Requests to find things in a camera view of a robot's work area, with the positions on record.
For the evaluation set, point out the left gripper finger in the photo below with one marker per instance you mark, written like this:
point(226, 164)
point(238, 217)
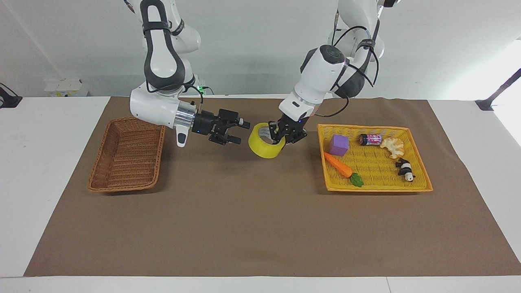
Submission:
point(296, 137)
point(277, 133)

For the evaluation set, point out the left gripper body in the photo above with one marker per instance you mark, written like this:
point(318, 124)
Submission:
point(292, 124)

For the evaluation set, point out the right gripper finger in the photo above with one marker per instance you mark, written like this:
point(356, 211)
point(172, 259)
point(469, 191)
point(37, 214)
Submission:
point(232, 117)
point(224, 139)

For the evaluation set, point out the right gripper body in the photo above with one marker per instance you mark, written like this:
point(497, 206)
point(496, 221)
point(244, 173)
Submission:
point(205, 123)

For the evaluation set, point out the yellow tape roll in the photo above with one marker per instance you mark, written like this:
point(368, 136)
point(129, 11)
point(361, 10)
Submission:
point(260, 147)

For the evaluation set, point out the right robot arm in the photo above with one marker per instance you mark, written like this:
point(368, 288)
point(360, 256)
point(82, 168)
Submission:
point(160, 61)

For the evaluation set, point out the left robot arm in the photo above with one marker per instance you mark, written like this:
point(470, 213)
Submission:
point(321, 73)

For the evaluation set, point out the brown wicker basket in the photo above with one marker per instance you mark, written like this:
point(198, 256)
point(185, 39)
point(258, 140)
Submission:
point(128, 156)

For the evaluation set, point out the yellow plastic basket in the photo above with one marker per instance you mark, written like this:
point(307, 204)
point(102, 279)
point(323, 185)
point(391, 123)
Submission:
point(374, 171)

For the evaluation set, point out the purple cube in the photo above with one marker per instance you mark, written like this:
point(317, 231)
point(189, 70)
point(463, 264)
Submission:
point(339, 145)

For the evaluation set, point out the orange toy carrot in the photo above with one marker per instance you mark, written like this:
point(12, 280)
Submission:
point(338, 165)

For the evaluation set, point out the small black pink can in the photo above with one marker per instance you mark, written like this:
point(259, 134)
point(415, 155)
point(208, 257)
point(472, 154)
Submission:
point(370, 139)

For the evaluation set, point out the toy croissant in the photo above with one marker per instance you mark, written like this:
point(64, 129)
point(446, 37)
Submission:
point(394, 147)

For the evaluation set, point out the black white toy panda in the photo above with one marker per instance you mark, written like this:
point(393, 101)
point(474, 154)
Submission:
point(405, 169)

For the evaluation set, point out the black stand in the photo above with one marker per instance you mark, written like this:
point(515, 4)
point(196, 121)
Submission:
point(498, 91)
point(9, 99)

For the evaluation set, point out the white wall box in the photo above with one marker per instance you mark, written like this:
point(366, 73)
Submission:
point(65, 87)

